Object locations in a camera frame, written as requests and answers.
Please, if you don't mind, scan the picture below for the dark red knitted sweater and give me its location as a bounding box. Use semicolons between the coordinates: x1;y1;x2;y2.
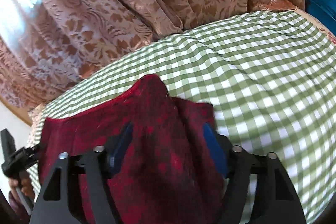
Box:
38;75;224;223

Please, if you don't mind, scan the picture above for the person's left hand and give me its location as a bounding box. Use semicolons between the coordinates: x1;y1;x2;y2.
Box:
9;170;35;203

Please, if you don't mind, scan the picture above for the green white checkered cloth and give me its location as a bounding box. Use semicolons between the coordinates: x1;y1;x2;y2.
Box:
31;11;335;223

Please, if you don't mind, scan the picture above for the brown floral curtain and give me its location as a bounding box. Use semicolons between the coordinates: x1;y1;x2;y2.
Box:
1;0;305;108

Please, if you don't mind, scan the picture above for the floral rose bedsheet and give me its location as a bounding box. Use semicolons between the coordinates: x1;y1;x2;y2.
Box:
294;7;336;44

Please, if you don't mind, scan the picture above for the wooden bed frame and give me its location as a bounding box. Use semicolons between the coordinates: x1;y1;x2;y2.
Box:
1;96;32;126

